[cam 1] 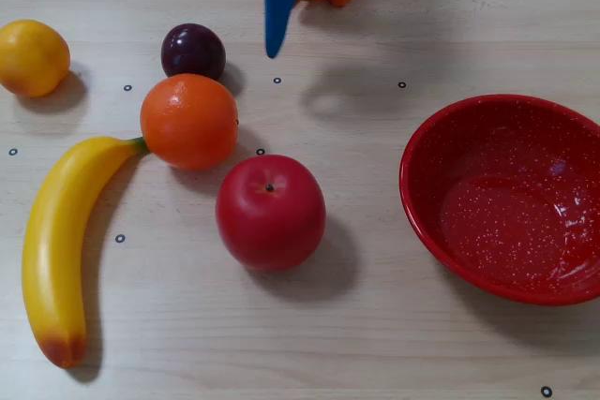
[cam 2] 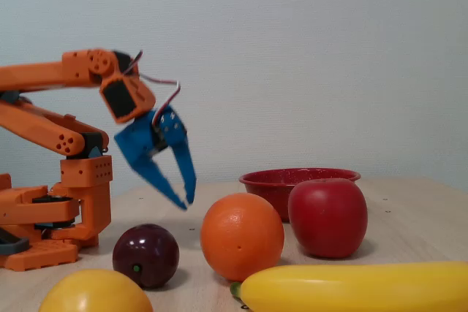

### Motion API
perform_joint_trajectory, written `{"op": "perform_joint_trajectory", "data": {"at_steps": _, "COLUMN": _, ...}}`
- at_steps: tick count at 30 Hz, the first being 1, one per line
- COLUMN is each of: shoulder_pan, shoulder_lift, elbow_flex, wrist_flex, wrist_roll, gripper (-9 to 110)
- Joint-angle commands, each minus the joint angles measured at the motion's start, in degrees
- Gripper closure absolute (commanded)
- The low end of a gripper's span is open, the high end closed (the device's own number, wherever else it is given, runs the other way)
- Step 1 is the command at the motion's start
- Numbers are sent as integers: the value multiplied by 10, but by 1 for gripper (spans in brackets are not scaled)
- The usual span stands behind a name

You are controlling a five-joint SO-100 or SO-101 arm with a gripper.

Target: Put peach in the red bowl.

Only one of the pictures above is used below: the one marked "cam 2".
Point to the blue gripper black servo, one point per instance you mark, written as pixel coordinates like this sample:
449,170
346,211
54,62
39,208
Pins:
137,142

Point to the yellow orange toy peach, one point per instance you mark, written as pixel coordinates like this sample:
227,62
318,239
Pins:
95,293

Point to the orange robot base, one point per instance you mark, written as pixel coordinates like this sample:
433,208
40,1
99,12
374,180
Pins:
36,255

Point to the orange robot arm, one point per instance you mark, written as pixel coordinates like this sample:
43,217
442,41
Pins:
36,74

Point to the red speckled enamel bowl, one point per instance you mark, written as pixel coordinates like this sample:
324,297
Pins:
267,188

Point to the dark purple toy plum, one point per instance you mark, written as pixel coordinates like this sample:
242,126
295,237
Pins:
146,253

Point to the toy orange fruit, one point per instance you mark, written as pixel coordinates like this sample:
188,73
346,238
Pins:
241,235

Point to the red toy apple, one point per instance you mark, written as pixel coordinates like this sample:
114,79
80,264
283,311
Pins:
327,217

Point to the yellow toy banana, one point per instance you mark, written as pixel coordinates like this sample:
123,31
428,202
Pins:
347,286

